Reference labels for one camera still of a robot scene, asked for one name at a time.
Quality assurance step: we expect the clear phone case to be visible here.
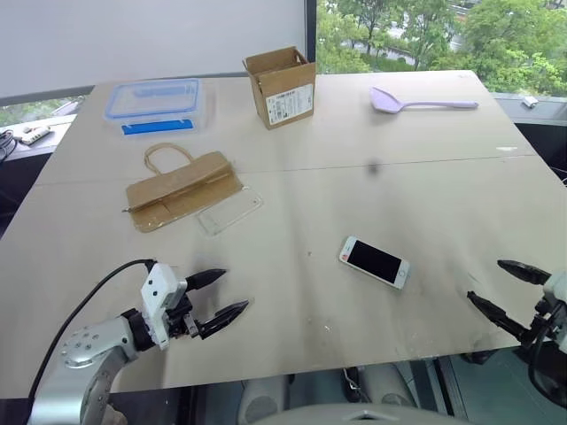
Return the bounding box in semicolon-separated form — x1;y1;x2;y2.
194;189;265;239

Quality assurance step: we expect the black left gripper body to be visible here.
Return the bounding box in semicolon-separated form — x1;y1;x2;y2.
165;290;206;341

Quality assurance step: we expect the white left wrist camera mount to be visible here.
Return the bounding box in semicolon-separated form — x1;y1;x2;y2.
140;263;190;352

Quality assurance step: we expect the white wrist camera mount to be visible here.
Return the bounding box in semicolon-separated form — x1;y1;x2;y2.
140;263;190;352
541;270;567;307

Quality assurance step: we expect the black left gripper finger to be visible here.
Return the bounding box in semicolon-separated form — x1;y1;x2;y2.
197;299;252;342
184;267;229;293

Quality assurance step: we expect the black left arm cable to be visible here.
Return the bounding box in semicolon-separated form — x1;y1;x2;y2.
27;259;157;402

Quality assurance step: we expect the purple plastic rice scoop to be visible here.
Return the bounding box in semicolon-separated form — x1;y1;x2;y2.
369;85;480;115

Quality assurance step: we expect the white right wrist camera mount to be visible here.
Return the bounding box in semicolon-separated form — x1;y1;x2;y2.
541;270;567;307

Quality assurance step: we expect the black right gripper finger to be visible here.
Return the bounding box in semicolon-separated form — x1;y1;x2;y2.
466;290;535;345
496;259;552;287

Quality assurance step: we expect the open cardboard box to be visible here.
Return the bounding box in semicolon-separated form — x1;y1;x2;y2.
241;45;318;131

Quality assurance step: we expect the clear container with blue lid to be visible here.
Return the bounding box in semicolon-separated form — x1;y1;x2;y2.
102;77;203;139

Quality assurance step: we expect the white projection screen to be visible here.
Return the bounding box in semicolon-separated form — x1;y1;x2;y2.
0;0;318;101

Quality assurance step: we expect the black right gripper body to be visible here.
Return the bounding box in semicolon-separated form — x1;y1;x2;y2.
520;297;567;355

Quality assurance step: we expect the brown paper bag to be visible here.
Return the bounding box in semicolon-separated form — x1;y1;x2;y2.
120;143;246;234

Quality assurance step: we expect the white smartphone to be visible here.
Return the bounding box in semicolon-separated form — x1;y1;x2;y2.
338;235;412;291

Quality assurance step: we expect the white power strip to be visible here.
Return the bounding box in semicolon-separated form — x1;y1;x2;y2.
19;124;52;145

